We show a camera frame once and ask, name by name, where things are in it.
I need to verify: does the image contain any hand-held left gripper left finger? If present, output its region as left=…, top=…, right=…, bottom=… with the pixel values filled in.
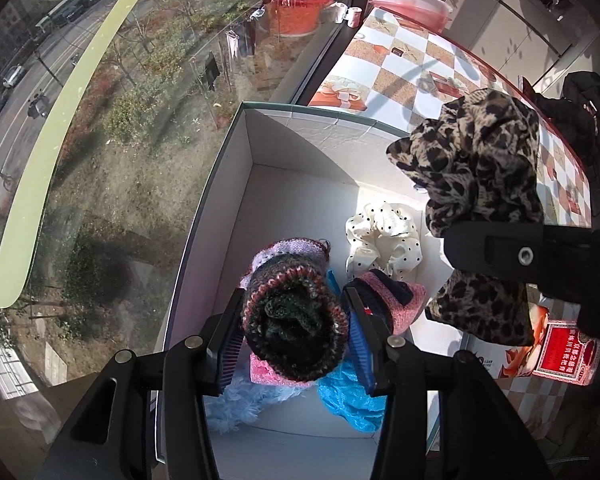
left=35, top=287, right=248, bottom=480

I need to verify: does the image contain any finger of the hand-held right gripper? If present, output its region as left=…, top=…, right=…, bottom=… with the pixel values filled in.
left=442, top=220, right=600, bottom=343

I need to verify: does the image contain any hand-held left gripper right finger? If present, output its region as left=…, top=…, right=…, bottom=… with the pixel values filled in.
left=341, top=282, right=556, bottom=480

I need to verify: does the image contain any pink knitted sock dark cuff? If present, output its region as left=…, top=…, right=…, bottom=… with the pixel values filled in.
left=249, top=352, right=313, bottom=388
left=352, top=269, right=428, bottom=336

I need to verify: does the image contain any teal mesh cloth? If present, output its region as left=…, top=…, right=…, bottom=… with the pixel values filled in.
left=317, top=357, right=388, bottom=433

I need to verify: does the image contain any light blue fluffy cloth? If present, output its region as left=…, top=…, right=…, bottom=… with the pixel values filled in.
left=202, top=375, right=301, bottom=436

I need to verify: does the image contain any leopard print scarf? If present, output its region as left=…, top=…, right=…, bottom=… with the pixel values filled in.
left=387, top=89, right=546, bottom=346

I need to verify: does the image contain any white polka dot scrunchie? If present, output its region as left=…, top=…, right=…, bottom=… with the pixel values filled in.
left=345, top=201, right=423, bottom=281

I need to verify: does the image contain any white cardboard box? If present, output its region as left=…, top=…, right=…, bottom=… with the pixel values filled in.
left=152, top=101, right=448, bottom=480

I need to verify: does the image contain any red box with yellow label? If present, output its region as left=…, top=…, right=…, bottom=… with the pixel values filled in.
left=532, top=317, right=600, bottom=387

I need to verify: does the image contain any black jacket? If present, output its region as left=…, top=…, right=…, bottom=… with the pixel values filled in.
left=532, top=71, right=600, bottom=161

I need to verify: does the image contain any checkered printed tablecloth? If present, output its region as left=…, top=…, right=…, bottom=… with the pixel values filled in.
left=307, top=7, right=600, bottom=456

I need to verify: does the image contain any white cabinet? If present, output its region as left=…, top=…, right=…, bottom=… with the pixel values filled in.
left=420, top=0, right=596, bottom=91

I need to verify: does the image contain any long yellow window decal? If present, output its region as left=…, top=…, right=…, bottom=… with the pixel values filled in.
left=0, top=0, right=168, bottom=308

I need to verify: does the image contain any red plastic basin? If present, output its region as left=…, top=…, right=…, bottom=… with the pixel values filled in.
left=366, top=0, right=453, bottom=28

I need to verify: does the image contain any hanging laundry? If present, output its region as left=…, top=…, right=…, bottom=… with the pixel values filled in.
left=225, top=20, right=258, bottom=61

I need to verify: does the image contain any orange plastic bucket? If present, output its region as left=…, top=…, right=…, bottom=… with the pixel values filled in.
left=262, top=0, right=341, bottom=36

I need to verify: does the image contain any row of parked cars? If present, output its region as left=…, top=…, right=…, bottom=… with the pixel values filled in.
left=0, top=0, right=151, bottom=121

